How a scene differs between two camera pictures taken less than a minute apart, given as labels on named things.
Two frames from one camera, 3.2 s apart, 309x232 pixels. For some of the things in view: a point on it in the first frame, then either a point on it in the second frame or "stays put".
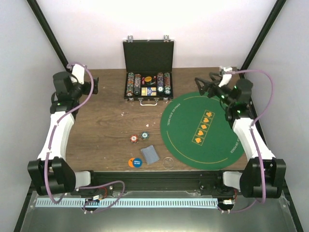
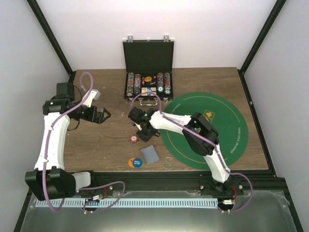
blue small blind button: (137, 163) stays put
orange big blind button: (131, 162) stays put
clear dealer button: (168, 162) stays put
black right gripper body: (212, 94) to (147, 135)
